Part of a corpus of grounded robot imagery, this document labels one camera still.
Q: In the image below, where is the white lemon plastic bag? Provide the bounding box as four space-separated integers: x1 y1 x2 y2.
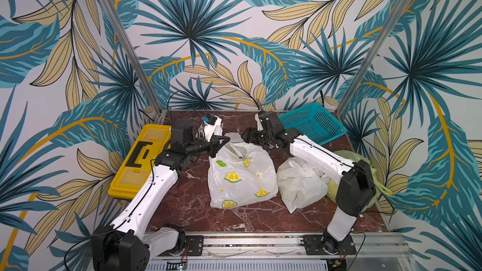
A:
276 157 330 214

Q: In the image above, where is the green avocado plastic bag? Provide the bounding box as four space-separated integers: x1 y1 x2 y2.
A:
326 150 392 212

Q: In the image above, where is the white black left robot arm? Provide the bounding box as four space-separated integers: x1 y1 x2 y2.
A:
91 114 229 270

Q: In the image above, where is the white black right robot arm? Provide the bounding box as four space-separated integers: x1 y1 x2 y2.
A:
242 110 376 254

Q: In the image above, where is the teal plastic basket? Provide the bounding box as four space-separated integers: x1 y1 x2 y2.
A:
279 102 347 146

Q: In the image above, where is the yellow tool box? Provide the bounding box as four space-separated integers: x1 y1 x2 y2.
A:
108 124 171 199

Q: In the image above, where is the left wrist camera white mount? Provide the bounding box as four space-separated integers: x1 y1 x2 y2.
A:
203 114 222 141

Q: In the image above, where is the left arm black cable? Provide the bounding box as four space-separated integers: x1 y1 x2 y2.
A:
166 90 206 121

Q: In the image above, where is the aluminium right frame post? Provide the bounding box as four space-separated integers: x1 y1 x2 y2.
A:
335 0 411 116

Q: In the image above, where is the aluminium frame post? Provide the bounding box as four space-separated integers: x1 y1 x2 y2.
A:
335 0 411 116
99 0 162 117

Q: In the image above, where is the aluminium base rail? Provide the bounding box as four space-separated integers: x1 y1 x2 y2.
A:
147 232 418 270

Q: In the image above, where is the aluminium left frame post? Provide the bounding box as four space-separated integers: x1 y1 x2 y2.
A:
99 0 162 117

